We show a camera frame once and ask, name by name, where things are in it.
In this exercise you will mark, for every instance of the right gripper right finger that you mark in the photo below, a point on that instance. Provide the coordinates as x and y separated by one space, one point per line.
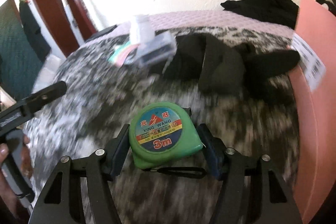
251 187

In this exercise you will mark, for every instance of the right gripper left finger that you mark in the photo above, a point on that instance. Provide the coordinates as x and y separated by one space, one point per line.
60 199

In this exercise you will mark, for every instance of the green tape measure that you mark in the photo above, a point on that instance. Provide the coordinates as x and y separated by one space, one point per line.
160 133

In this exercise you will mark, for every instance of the person's left hand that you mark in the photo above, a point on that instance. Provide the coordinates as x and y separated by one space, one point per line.
11 168

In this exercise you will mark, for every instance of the dark coat hanging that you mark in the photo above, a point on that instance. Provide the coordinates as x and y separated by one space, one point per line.
33 32

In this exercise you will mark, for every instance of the black knit glove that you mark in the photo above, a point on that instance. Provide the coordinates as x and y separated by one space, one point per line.
219 68

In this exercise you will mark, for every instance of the teal oval case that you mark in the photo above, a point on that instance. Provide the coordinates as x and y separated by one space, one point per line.
121 53

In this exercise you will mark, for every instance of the pink cardboard storage box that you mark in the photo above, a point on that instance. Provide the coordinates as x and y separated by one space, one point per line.
313 83

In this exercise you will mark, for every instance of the black smartphone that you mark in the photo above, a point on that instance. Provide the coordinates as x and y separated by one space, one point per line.
101 33

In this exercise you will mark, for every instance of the clear plastic box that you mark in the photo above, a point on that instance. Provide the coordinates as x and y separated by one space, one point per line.
148 48

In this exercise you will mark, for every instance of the red wooden door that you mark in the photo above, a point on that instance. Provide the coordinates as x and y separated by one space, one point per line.
67 21

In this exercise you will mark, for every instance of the pink quilted bedspread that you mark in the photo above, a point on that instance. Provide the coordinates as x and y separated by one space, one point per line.
214 18

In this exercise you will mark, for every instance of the black cloth on bed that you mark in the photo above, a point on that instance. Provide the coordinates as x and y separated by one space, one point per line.
282 12

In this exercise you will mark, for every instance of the panda plush toy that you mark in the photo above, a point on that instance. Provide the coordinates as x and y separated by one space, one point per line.
328 5

